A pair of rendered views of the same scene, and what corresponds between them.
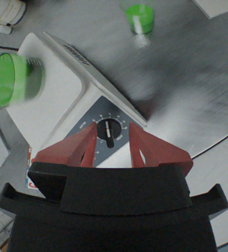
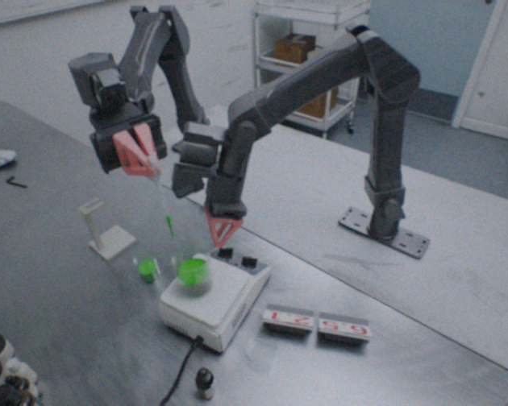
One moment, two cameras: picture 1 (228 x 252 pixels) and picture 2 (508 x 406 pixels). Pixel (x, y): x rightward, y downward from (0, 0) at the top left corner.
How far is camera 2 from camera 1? 0.67 m
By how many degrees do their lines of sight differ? 62
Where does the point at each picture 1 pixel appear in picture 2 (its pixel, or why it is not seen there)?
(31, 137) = (239, 278)
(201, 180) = (250, 212)
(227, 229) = (297, 157)
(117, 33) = (160, 287)
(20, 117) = (226, 290)
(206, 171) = not seen: hidden behind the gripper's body
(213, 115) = (203, 225)
